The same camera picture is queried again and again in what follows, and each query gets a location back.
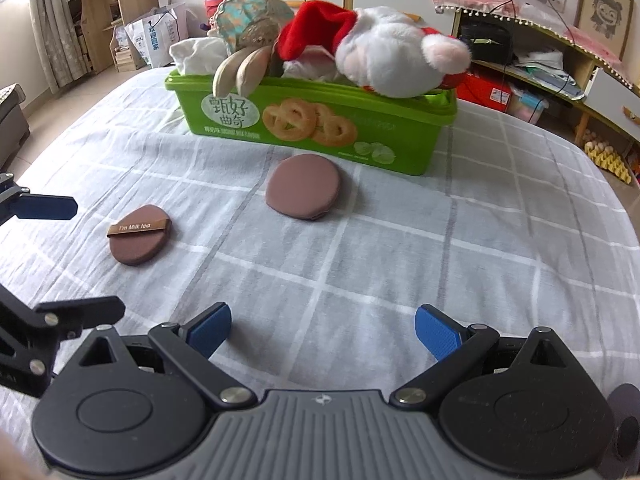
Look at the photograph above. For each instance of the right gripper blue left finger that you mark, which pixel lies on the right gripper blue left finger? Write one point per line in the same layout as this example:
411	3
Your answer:
208	330

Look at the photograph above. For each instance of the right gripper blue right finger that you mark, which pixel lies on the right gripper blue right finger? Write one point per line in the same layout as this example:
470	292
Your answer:
439	333

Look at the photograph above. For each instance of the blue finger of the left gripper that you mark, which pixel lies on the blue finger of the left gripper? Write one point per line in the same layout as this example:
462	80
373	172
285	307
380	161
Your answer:
18	202

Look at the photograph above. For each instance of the small brown powder puff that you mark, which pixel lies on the small brown powder puff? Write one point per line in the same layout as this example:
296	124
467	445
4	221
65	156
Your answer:
139	236

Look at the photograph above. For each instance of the large brown powder puff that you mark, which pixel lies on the large brown powder puff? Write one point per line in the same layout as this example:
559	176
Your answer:
304	187

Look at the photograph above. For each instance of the white cloth bundle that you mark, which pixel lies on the white cloth bundle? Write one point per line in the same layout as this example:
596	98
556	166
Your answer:
198	56

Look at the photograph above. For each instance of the green plastic storage bin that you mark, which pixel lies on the green plastic storage bin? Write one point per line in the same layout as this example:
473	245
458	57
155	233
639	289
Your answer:
331	119

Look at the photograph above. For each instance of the bunny plush toy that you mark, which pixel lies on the bunny plush toy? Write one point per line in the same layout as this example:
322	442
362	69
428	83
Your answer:
250	30

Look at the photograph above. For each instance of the Santa plush toy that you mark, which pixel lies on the Santa plush toy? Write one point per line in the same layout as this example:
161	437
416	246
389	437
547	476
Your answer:
379	49

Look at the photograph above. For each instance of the grey checked bed sheet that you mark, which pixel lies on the grey checked bed sheet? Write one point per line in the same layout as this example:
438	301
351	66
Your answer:
511	226

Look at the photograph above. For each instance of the white paper shopping bag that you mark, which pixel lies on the white paper shopping bag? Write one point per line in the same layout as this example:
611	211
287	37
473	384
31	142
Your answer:
154	32

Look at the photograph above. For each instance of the wooden desk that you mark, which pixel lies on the wooden desk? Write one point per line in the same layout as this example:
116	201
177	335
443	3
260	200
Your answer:
99	18

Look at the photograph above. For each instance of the yellow egg tray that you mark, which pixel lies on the yellow egg tray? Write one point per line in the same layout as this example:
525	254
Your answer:
605	157

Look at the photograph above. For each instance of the red cardboard box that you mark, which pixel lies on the red cardboard box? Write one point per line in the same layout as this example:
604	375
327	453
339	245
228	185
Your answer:
485	89

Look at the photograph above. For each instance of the white drawer TV cabinet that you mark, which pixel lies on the white drawer TV cabinet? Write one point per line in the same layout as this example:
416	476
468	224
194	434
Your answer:
544	67

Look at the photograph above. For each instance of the black bag on shelf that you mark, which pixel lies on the black bag on shelf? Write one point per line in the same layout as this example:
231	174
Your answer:
487	42

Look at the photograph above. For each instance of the pink tasselled cloth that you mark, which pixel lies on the pink tasselled cloth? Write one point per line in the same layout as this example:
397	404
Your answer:
526	13

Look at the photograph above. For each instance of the framed cartoon girl picture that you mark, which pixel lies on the framed cartoon girl picture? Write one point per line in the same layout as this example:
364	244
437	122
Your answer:
606	21

